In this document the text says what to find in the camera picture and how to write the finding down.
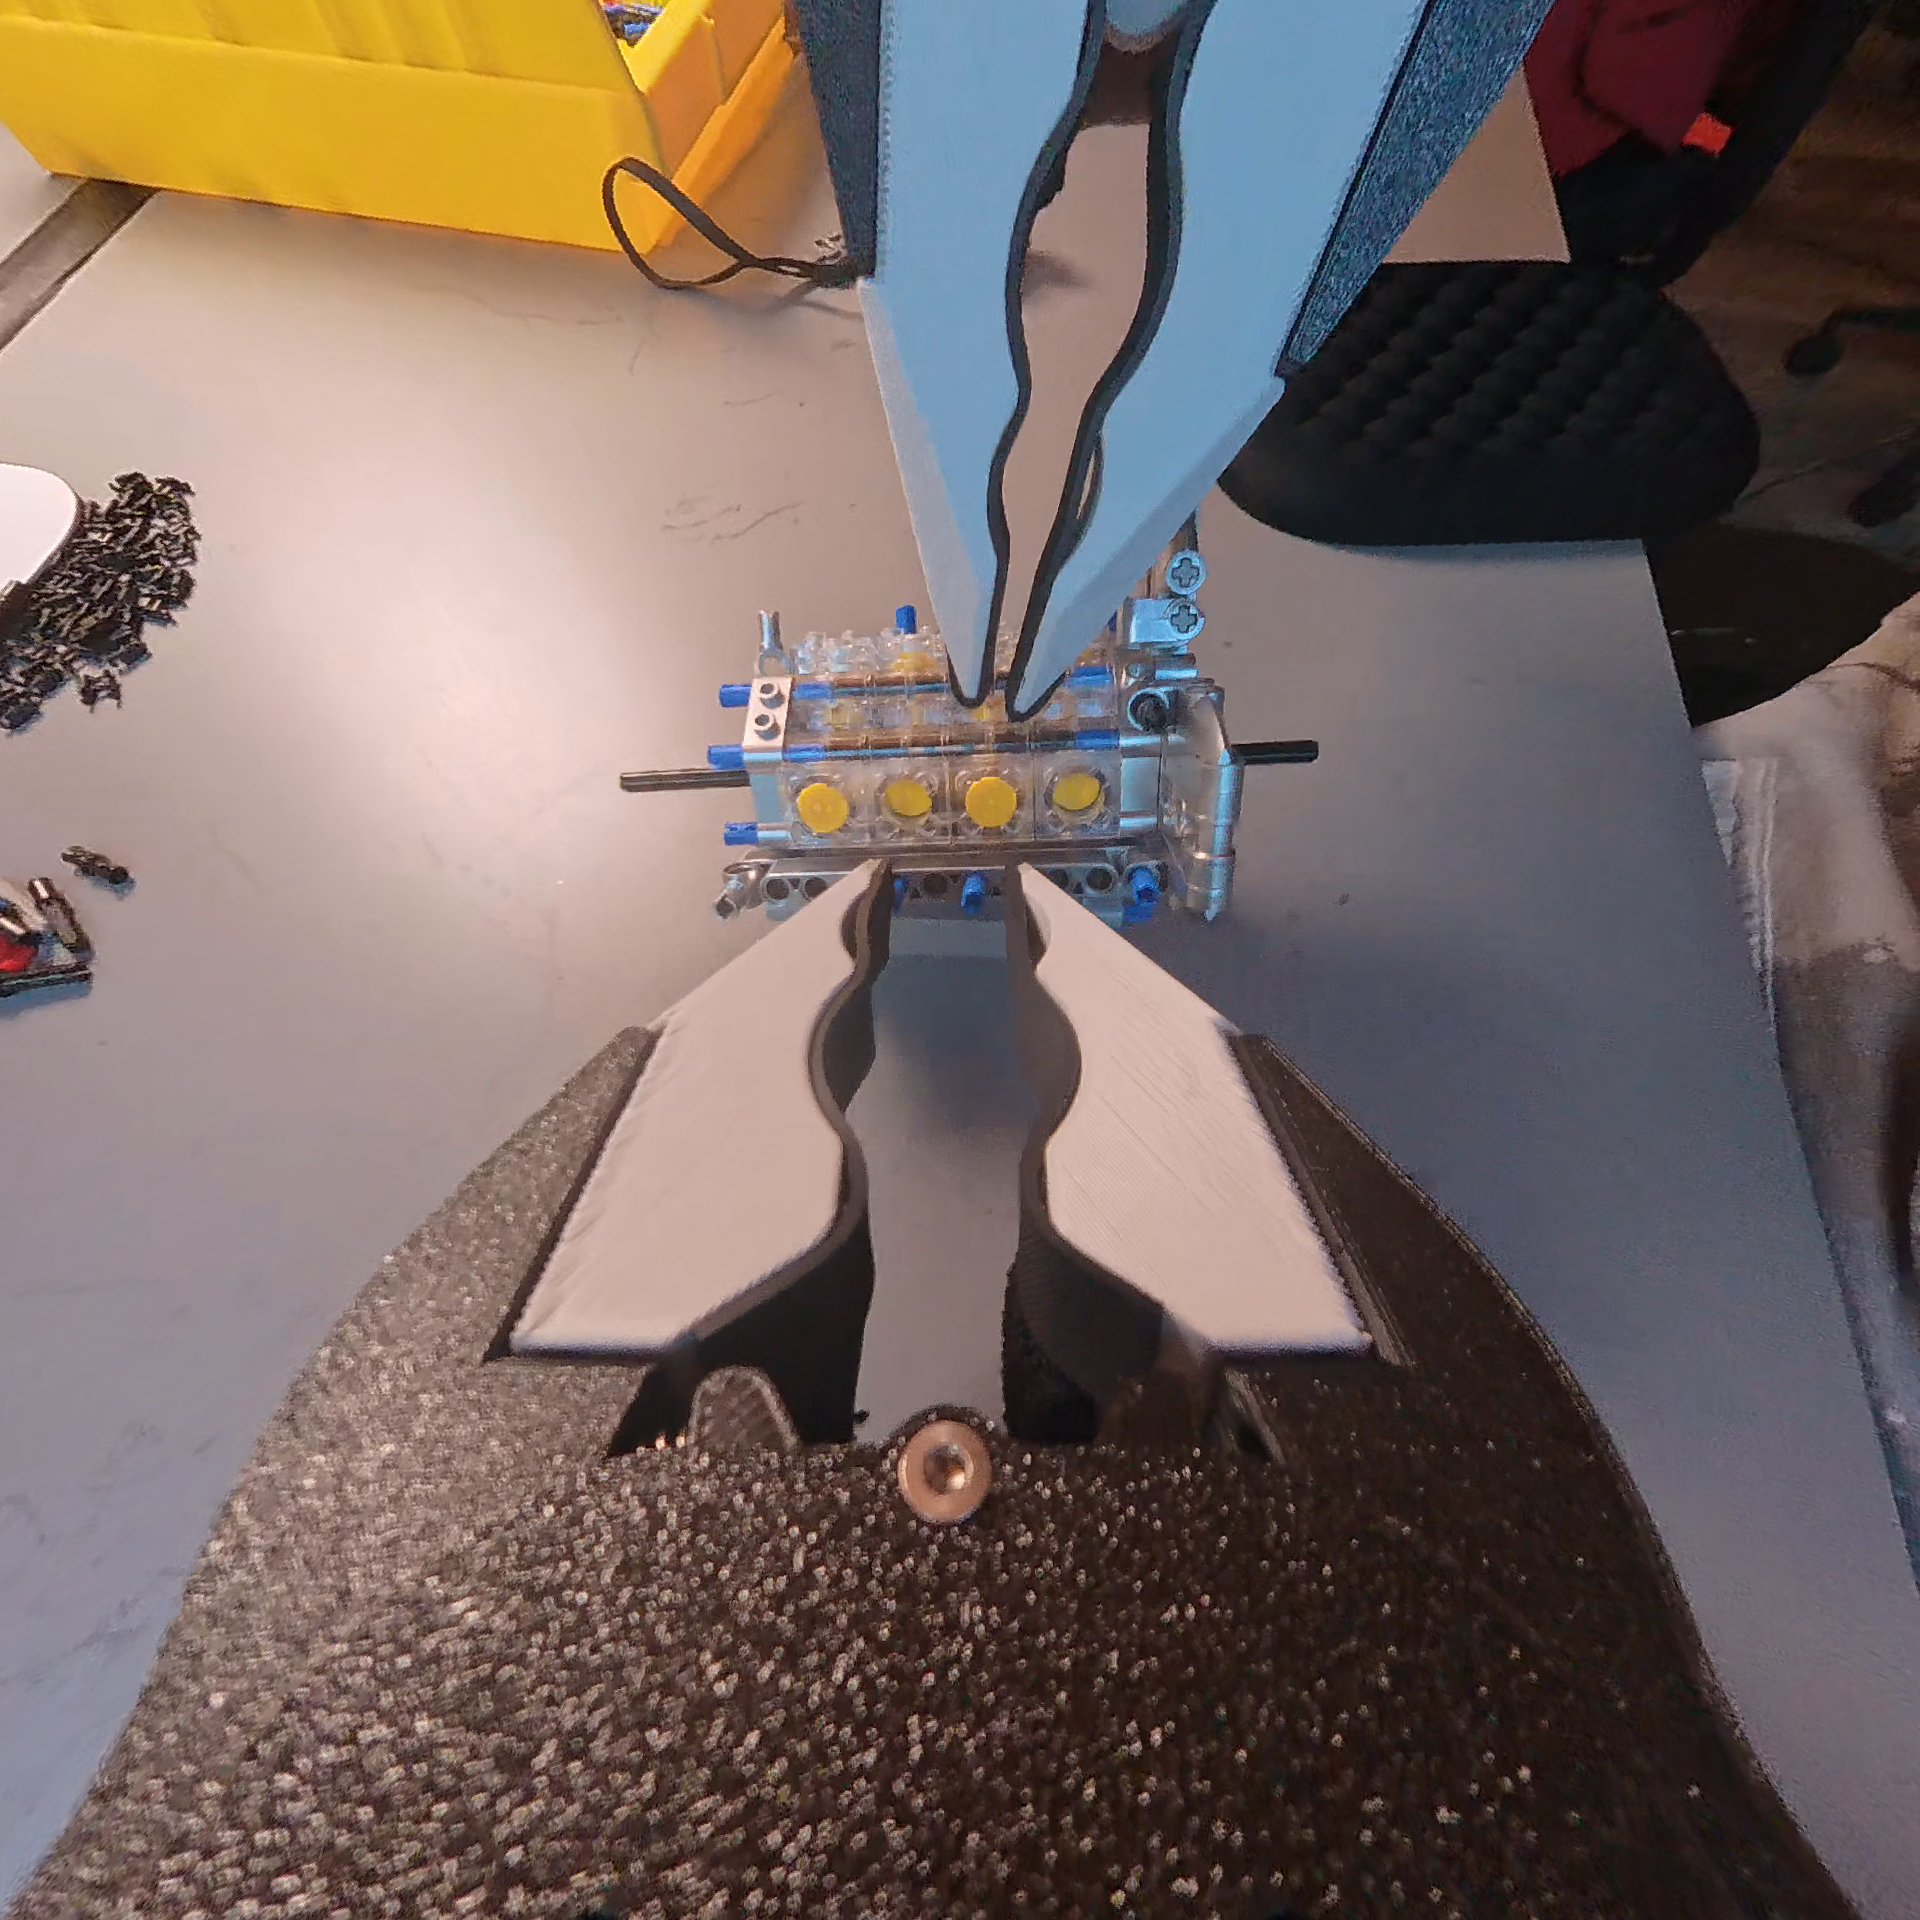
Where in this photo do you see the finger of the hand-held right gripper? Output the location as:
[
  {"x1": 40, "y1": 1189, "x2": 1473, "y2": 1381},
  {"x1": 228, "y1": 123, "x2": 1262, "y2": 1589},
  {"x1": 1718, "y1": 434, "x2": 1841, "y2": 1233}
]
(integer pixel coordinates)
[
  {"x1": 865, "y1": 0, "x2": 1099, "y2": 711},
  {"x1": 1003, "y1": 0, "x2": 1440, "y2": 720}
]

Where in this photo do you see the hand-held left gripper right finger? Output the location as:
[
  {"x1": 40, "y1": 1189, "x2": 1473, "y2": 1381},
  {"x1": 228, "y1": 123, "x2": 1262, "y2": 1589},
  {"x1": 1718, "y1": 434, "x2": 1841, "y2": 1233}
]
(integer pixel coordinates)
[{"x1": 1012, "y1": 871, "x2": 1392, "y2": 1369}]

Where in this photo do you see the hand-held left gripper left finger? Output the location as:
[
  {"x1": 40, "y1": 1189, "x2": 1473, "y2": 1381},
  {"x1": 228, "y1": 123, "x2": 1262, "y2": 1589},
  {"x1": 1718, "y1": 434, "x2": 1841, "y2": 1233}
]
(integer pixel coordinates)
[{"x1": 502, "y1": 863, "x2": 893, "y2": 1369}]

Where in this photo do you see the grey brick engine model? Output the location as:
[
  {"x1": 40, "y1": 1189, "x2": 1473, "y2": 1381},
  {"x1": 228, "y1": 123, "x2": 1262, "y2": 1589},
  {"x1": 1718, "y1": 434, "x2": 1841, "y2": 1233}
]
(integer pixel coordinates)
[{"x1": 621, "y1": 555, "x2": 1316, "y2": 931}]

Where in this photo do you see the black office chair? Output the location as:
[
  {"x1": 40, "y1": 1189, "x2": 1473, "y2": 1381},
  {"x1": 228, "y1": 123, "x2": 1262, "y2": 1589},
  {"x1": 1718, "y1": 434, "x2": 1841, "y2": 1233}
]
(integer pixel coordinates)
[{"x1": 1532, "y1": 0, "x2": 1920, "y2": 536}]

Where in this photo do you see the black mesh chair pad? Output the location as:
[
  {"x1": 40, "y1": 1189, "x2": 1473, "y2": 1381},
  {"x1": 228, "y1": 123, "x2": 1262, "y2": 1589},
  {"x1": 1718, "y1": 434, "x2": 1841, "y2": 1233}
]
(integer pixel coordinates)
[{"x1": 1225, "y1": 255, "x2": 1763, "y2": 549}]

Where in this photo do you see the yellow plastic bin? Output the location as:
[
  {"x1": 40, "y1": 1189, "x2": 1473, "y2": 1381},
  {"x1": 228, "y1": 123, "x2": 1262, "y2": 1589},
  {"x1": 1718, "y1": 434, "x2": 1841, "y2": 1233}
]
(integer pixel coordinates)
[{"x1": 0, "y1": 0, "x2": 800, "y2": 261}]

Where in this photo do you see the grey printed sweatshirt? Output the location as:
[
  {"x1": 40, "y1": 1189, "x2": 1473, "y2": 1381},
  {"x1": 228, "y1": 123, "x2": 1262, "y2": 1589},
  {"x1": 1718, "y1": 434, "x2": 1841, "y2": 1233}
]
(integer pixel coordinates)
[{"x1": 1705, "y1": 594, "x2": 1920, "y2": 1567}]

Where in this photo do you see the pile of colourful brick parts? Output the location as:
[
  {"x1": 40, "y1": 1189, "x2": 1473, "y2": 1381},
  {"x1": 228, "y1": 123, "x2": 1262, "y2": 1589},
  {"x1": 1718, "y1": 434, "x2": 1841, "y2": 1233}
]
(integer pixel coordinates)
[{"x1": 0, "y1": 848, "x2": 139, "y2": 993}]

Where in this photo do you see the pile of black pins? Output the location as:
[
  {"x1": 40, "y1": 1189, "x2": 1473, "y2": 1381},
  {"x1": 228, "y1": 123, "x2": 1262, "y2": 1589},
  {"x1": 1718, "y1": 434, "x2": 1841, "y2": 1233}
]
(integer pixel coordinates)
[{"x1": 0, "y1": 470, "x2": 206, "y2": 733}]

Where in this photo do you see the white booklet stand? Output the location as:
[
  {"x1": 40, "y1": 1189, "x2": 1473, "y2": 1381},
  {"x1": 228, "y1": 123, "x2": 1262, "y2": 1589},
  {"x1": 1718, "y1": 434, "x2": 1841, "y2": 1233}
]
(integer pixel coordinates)
[{"x1": 0, "y1": 463, "x2": 86, "y2": 605}]

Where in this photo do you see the black cable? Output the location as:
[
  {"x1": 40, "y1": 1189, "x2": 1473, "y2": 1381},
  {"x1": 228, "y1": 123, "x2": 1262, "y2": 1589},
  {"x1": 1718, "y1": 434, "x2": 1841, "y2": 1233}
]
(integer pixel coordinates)
[{"x1": 602, "y1": 151, "x2": 875, "y2": 304}]

